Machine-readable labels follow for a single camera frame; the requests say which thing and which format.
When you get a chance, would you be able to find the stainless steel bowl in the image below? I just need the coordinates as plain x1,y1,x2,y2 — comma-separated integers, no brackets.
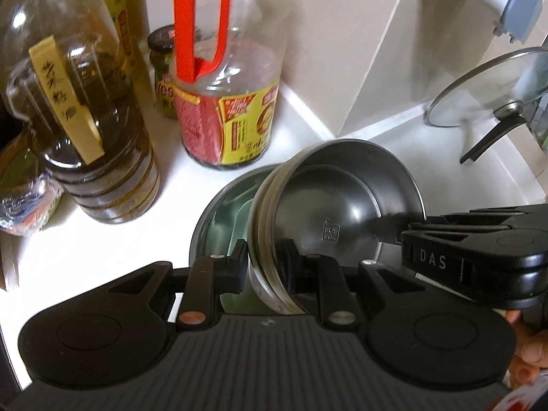
247,137,428,316

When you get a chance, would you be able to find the person's right hand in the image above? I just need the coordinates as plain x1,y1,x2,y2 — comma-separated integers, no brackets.
505,311,547,389

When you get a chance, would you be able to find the yellow label soy sauce bottle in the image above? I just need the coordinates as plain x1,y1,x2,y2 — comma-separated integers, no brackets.
170,0,287,170

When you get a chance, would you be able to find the plastic bag of food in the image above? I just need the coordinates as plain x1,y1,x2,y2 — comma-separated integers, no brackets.
1,131,63,238

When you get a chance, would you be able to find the small dark sauce jar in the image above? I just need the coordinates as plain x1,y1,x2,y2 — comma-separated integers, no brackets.
147,25,176,119

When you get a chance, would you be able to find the cooking oil bottle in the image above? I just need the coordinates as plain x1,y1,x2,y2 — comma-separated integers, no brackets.
1,0,161,224

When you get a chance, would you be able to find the glass pot lid black handle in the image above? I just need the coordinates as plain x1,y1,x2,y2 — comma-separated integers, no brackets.
425,47,547,163

